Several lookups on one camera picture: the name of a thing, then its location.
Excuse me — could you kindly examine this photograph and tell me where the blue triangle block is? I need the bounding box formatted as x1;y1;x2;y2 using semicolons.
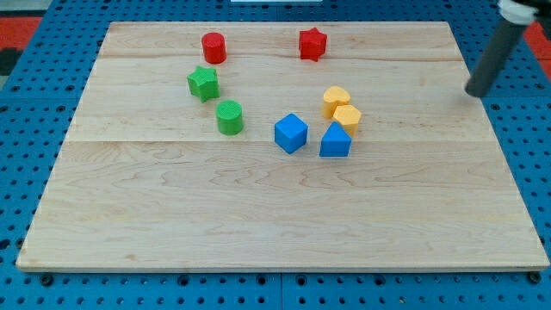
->
319;122;352;157

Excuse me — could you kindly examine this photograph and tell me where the blue cube block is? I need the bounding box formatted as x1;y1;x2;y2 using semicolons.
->
275;114;308;154

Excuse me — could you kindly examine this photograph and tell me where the green cylinder block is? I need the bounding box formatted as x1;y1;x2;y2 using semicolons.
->
215;100;244;135

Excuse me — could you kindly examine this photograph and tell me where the yellow hexagon block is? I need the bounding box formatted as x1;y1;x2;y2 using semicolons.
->
332;104;362;138

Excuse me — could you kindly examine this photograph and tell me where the yellow heart block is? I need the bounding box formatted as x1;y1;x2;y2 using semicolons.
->
321;86;351;119

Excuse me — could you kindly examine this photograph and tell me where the green star block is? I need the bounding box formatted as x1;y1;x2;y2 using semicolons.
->
187;66;220;102

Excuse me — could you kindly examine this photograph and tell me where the red star block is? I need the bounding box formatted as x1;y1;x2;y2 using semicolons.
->
299;28;327;62

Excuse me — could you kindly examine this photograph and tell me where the red cylinder block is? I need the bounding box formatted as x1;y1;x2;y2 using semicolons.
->
201;32;226;65

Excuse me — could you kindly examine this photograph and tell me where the wooden board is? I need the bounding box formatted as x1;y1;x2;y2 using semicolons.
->
16;22;549;273

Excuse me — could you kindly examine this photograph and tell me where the grey pusher rod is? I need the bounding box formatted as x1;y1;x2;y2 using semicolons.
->
465;18;528;98

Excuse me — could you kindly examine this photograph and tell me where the white rod mount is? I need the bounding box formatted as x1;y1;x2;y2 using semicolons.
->
498;0;536;26

